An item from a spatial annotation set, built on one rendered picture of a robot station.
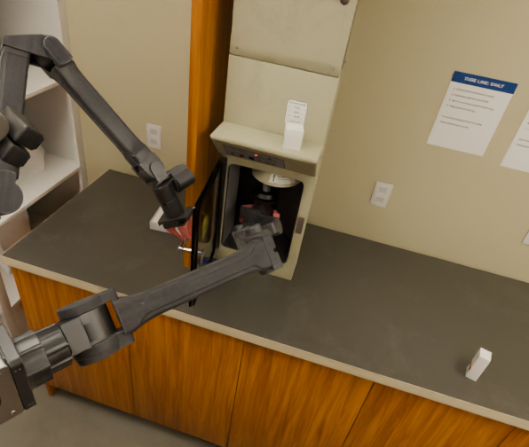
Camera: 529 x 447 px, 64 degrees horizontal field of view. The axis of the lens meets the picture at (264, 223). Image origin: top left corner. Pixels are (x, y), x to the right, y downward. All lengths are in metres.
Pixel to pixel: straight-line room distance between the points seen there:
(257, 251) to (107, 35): 1.36
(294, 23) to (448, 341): 1.15
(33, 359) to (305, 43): 0.96
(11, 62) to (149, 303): 0.69
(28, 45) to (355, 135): 1.14
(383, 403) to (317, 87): 1.06
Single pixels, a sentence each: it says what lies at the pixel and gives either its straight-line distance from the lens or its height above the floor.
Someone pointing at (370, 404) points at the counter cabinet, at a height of 0.74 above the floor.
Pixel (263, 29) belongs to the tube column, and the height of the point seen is 1.79.
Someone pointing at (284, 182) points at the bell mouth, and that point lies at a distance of 1.43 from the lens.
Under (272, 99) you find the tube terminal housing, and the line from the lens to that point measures 1.30.
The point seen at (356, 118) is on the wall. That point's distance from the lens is 1.73.
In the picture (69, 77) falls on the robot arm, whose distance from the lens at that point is 1.23.
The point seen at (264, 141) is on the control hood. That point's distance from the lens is 1.27.
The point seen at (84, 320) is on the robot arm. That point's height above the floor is 1.48.
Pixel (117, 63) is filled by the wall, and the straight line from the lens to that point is 2.01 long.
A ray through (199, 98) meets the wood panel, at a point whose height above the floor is 1.59.
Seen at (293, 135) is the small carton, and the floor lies 1.55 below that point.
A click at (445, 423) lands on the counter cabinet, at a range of 1.68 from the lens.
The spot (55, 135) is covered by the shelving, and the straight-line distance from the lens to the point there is 2.35.
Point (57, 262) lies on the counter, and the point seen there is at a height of 0.94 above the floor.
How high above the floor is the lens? 2.05
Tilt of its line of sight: 36 degrees down
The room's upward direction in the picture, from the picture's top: 10 degrees clockwise
